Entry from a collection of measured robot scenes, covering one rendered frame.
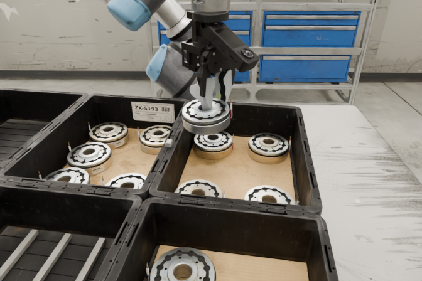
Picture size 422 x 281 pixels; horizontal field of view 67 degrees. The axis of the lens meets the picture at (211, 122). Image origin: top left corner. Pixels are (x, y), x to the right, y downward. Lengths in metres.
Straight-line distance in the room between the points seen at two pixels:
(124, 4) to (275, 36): 2.04
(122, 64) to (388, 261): 3.24
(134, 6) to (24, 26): 3.34
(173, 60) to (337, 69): 1.95
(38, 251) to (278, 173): 0.52
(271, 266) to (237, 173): 0.26
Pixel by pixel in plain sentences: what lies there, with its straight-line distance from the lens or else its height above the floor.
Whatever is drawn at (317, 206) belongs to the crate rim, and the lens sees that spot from 0.58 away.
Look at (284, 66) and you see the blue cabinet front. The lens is 2.69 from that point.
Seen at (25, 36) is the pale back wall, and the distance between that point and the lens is 3.99.
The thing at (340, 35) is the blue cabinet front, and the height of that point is 0.70.
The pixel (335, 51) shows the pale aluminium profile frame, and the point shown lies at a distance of 2.71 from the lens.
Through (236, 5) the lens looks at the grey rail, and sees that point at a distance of 2.50.
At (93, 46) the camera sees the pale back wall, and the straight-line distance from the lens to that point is 3.71.
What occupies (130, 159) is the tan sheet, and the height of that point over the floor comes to 0.83.
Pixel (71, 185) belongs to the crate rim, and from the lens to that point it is 0.64.
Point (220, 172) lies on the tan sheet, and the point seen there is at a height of 0.83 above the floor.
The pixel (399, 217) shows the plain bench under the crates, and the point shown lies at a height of 0.70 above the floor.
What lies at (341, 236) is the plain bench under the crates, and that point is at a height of 0.70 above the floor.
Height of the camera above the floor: 1.31
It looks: 29 degrees down
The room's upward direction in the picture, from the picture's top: straight up
